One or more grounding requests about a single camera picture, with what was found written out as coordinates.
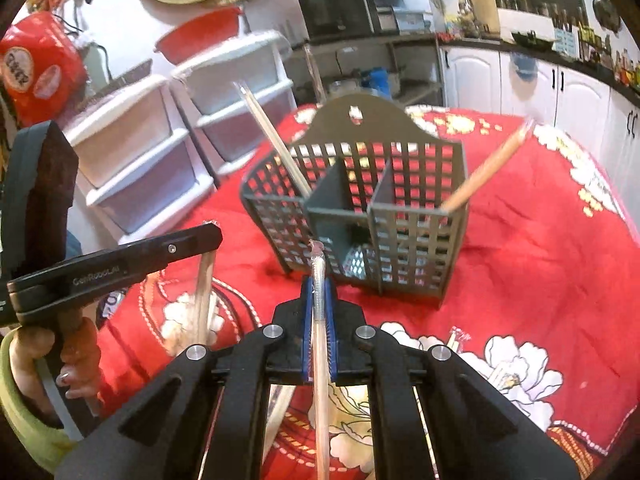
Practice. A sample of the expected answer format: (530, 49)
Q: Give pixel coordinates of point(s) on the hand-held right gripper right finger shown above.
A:
(332, 330)

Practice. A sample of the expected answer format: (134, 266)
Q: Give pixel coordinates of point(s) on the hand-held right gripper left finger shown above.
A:
(308, 330)

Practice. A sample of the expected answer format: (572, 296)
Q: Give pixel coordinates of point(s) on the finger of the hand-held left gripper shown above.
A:
(180, 249)

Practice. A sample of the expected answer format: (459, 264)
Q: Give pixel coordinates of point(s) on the grey plastic utensil basket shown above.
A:
(325, 195)

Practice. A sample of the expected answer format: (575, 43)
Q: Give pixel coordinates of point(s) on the person's left hand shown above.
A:
(30, 360)

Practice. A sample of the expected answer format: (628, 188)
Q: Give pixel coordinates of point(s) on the white plastic drawer unit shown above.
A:
(140, 160)
(235, 90)

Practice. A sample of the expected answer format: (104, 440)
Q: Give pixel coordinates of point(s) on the red hanging bag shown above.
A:
(40, 70)

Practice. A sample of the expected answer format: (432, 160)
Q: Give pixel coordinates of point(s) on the red floral blanket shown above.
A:
(525, 260)

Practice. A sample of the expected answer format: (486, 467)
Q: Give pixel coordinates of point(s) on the red plastic basin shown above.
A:
(200, 35)

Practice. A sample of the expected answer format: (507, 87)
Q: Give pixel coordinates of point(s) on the steel pot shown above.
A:
(342, 86)

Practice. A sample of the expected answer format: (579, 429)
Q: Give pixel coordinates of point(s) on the blue container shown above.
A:
(379, 82)

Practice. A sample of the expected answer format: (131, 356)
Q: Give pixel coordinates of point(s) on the metal kitchen shelf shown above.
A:
(410, 65)

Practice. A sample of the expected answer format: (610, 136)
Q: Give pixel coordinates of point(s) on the black microwave oven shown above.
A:
(335, 7)

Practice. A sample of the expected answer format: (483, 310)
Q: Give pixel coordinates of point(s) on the white countertop appliance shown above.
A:
(405, 19)

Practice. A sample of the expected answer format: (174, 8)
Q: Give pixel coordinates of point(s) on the blue hanging bag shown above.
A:
(525, 66)

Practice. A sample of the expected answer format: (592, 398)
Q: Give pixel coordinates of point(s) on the white kitchen cabinets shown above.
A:
(575, 100)

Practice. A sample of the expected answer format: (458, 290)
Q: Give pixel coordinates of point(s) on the black wok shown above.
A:
(532, 40)

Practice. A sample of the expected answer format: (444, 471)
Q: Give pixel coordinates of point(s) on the wooden cutting board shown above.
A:
(477, 5)

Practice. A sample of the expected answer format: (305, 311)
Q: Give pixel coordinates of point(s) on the row of spice jars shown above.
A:
(545, 10)

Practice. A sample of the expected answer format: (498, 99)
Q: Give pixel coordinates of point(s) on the row of sauce bottles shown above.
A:
(620, 62)

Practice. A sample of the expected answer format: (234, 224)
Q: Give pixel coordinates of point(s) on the round pan lid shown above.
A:
(607, 12)

